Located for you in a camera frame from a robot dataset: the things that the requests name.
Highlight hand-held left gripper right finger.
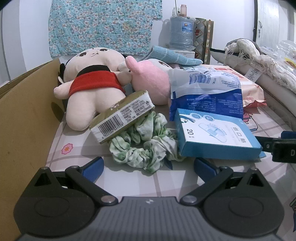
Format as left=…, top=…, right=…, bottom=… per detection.
left=180, top=158, right=266, bottom=205

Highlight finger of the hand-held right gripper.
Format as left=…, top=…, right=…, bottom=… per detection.
left=255, top=136, right=275, bottom=153
left=280, top=130, right=296, bottom=140

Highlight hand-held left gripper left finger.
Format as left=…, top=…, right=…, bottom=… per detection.
left=31, top=157, right=118, bottom=206

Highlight light blue paper box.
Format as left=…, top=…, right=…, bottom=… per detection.
left=173, top=108, right=263, bottom=161

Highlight green white scrunchie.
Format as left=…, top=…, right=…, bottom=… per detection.
left=108, top=111, right=185, bottom=174

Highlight blue white plastic pack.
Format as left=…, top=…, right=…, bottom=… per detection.
left=168, top=69, right=243, bottom=121

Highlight beige doll plush red bib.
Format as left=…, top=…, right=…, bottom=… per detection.
left=54, top=46, right=132, bottom=132

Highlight large brown cardboard box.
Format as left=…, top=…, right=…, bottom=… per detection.
left=0, top=58, right=69, bottom=241

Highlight pink plush toy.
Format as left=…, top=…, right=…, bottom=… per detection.
left=118, top=56, right=173, bottom=106

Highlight light blue towel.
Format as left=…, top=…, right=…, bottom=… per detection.
left=143, top=46, right=203, bottom=66

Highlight white mattress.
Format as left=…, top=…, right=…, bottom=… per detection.
left=209, top=47, right=296, bottom=130

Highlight plaid printed tablecloth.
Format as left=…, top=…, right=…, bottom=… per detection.
left=46, top=102, right=296, bottom=241

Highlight pink tissue pack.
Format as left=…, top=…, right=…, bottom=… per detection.
left=185, top=64, right=267, bottom=109

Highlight white fabric tag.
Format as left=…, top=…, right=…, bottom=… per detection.
left=245, top=67, right=263, bottom=82

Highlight white knitted cloth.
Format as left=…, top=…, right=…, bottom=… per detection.
left=224, top=39, right=296, bottom=93

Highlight clear plastic bag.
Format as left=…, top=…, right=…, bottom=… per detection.
left=275, top=40, right=296, bottom=70

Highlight white door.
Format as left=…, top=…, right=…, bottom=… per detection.
left=254, top=0, right=293, bottom=47

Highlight rolled printed mats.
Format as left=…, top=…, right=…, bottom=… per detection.
left=194, top=18, right=214, bottom=65

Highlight blue water jug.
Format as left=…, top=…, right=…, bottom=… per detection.
left=170, top=15, right=195, bottom=50

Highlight teal floral wall cloth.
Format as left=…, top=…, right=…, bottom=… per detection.
left=48, top=0, right=163, bottom=56

